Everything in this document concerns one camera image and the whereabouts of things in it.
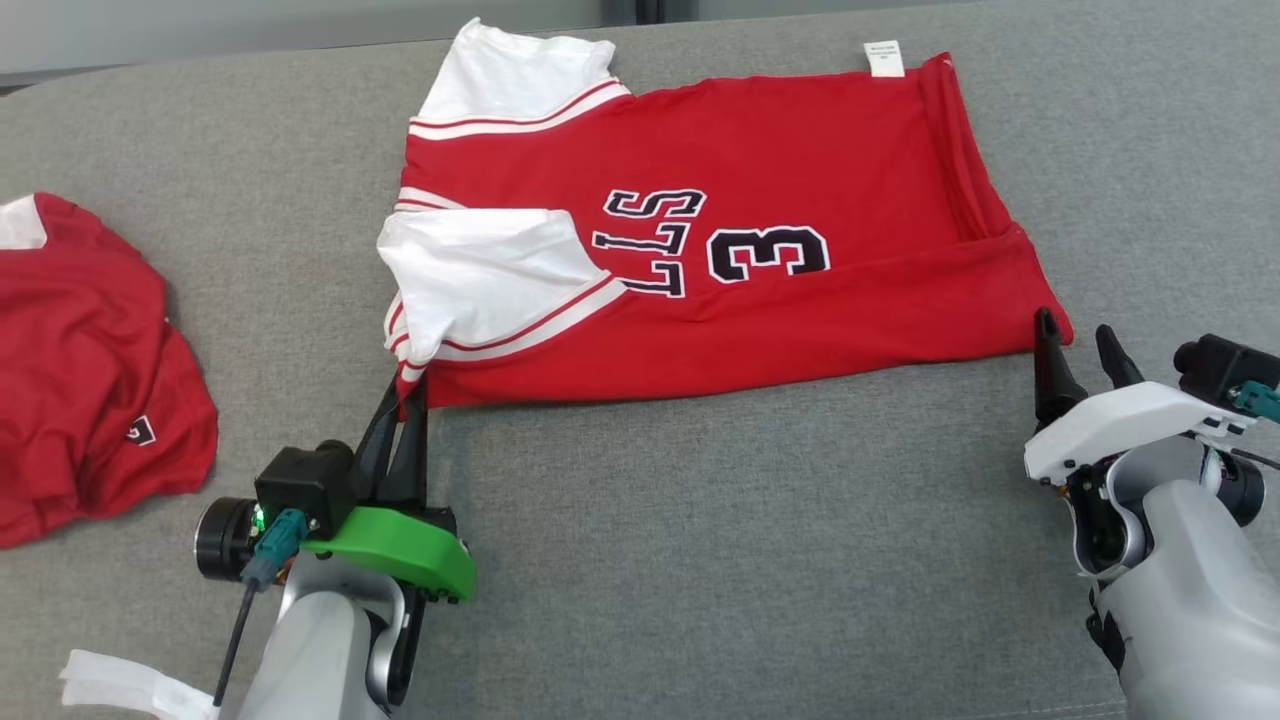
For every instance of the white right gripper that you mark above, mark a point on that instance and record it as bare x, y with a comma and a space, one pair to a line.
1120, 425

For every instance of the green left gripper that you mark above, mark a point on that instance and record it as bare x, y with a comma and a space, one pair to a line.
410, 545

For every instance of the red garment with small patch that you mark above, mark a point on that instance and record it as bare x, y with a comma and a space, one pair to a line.
80, 400

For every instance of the red jersey with number 3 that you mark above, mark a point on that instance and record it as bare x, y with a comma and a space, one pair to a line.
800, 150

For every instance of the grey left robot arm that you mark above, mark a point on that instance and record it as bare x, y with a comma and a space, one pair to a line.
310, 650

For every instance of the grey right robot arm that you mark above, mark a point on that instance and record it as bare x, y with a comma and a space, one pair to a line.
1190, 600

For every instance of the white tape tag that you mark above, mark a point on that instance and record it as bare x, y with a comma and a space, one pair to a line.
120, 680

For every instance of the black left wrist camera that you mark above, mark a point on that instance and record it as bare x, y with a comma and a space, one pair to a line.
300, 480

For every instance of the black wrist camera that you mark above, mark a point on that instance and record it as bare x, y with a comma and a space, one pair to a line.
1215, 365
300, 480

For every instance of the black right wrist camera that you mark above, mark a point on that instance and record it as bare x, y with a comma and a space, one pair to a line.
1215, 365

